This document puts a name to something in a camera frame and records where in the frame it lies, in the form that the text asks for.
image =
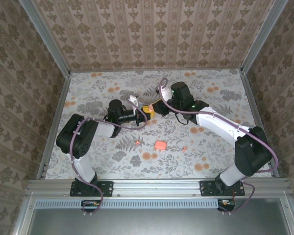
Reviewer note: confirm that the coral earbud charging case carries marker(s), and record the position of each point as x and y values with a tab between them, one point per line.
160	145

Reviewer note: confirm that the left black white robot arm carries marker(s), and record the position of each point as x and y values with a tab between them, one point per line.
76	137

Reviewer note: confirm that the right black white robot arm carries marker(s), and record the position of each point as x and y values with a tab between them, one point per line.
252	156

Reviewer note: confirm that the floral printed table covering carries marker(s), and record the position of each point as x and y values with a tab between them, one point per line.
161	166

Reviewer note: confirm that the wide aluminium extrusion beam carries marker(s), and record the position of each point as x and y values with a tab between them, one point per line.
156	187

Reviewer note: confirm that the grey metal sheet panel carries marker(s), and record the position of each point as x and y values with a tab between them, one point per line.
149	222

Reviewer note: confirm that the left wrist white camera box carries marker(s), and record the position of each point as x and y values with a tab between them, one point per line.
133	99

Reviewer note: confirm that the thin aluminium table edge rail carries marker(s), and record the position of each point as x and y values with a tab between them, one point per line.
156	70

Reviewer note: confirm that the aluminium frame post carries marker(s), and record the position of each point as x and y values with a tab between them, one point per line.
262	36
46	41

